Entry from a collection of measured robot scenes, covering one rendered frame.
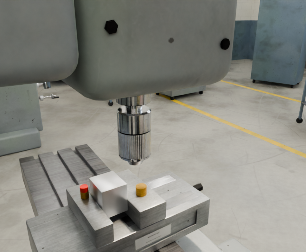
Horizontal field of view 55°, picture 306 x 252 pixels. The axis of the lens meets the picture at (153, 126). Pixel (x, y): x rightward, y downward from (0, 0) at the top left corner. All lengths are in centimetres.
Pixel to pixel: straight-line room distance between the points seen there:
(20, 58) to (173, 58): 14
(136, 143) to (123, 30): 18
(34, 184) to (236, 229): 161
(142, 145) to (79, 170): 54
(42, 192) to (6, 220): 161
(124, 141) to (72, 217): 27
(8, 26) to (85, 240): 42
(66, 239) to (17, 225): 180
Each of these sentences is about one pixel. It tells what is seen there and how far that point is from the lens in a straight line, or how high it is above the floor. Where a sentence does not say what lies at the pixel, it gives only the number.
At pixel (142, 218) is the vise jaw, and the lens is 56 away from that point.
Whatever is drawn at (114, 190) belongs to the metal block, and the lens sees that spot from 55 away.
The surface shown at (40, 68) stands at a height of 135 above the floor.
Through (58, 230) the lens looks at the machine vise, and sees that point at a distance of 60.
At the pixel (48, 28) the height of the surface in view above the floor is 138.
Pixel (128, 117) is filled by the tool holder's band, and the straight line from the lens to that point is 38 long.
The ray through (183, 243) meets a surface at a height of 87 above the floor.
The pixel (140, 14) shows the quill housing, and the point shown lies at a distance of 27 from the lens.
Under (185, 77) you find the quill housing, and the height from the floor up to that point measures 133.
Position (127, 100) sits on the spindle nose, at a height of 129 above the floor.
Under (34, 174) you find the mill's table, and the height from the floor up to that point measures 95.
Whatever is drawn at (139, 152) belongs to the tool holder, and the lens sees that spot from 40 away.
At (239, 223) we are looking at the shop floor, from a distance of 227.
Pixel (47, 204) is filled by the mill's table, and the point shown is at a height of 95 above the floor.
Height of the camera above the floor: 139
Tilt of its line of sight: 21 degrees down
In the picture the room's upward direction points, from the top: straight up
